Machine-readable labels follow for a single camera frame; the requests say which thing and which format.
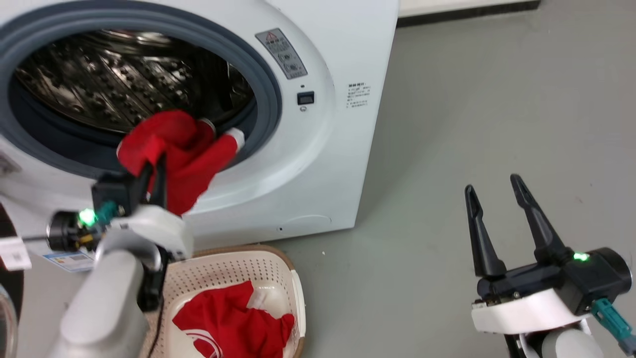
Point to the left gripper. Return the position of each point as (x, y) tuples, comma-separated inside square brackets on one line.
[(149, 223)]

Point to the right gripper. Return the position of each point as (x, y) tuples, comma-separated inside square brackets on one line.
[(536, 303)]

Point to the red garment with white cuffs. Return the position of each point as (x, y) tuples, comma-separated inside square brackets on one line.
[(186, 149)]

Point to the white cloth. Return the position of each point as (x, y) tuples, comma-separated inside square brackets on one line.
[(258, 300)]

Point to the red shirt with white print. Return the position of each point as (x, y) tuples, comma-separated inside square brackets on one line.
[(233, 328)]

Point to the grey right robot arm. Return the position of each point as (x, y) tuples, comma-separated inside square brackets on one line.
[(566, 346)]

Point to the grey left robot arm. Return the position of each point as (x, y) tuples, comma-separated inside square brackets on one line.
[(104, 308)]

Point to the cream perforated laundry basket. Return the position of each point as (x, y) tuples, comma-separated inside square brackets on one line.
[(218, 271)]

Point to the stainless steel washing machine drum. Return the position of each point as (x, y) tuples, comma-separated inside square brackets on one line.
[(99, 79)]

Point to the black washer door with glass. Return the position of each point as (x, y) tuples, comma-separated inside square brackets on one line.
[(10, 298)]

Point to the blue energy label sticker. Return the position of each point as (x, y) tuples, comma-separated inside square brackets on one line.
[(69, 261)]

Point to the grey rubber door gasket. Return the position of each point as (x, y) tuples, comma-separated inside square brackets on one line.
[(268, 99)]

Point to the white QR code sticker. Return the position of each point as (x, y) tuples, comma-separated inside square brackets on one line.
[(14, 254)]

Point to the round drain filter cover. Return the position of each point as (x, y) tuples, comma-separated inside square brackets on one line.
[(305, 224)]

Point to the black door latch socket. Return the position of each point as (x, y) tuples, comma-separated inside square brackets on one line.
[(305, 98)]

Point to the white front-load washing machine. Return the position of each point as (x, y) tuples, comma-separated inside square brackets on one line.
[(343, 164)]

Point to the grey warning label sticker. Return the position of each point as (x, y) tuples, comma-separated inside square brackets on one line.
[(281, 53)]

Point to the small printed text sticker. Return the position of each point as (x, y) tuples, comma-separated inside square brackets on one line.
[(358, 95)]

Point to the white wall baseboard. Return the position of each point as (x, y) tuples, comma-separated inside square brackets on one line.
[(462, 6)]

